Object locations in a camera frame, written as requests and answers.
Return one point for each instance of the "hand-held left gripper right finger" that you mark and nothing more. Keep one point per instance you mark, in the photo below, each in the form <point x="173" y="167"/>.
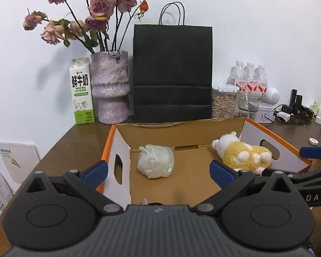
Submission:
<point x="221" y="174"/>

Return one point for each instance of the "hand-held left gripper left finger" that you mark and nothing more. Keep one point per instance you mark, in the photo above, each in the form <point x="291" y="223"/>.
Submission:
<point x="96" y="173"/>

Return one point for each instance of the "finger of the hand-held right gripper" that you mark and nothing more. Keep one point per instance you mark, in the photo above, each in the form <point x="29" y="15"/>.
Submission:
<point x="315" y="174"/>
<point x="314" y="152"/>

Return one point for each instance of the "orange-rimmed cardboard box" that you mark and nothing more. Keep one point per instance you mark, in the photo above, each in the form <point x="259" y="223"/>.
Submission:
<point x="182" y="186"/>

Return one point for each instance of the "clear seed container white lid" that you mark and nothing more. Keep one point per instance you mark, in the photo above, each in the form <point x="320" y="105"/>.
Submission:
<point x="223" y="104"/>

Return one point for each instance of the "small white round lid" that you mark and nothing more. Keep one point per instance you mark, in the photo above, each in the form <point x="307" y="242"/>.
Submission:
<point x="313" y="141"/>

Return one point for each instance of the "yellow and white plush toy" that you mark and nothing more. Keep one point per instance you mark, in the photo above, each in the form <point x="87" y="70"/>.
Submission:
<point x="238" y="150"/>

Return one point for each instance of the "white charger plug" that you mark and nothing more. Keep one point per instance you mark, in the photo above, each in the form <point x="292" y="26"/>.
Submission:
<point x="283" y="116"/>

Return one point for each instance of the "short black device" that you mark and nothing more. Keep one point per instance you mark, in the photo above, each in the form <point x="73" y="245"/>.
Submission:
<point x="299" y="103"/>

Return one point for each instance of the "tall black device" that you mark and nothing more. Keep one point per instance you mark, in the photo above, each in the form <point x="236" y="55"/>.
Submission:
<point x="293" y="97"/>

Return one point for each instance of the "iridescent wrapped white pack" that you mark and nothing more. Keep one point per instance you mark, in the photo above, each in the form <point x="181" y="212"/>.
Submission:
<point x="156" y="162"/>

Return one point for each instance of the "white printed tin box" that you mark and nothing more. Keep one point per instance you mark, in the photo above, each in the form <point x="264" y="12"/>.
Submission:
<point x="264" y="112"/>

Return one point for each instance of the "white round speaker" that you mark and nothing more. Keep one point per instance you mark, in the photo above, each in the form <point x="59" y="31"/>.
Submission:
<point x="272" y="94"/>

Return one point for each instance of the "clear glass jar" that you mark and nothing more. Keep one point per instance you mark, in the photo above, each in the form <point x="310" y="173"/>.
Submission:
<point x="247" y="103"/>

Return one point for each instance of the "white and green milk carton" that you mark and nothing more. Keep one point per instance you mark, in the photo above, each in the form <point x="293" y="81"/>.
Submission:
<point x="81" y="91"/>

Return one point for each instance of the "red-label water bottle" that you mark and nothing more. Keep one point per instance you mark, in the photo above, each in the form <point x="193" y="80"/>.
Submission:
<point x="262" y="83"/>
<point x="250" y="81"/>
<point x="236" y="76"/>

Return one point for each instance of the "purple mottled ceramic vase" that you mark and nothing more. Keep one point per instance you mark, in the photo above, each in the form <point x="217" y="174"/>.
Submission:
<point x="109" y="85"/>

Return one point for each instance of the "black paper shopping bag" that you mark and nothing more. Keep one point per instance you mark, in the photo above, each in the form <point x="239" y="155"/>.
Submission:
<point x="172" y="67"/>

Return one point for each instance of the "dried pink rose bouquet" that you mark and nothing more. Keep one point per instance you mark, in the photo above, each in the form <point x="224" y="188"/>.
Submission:
<point x="100" y="6"/>

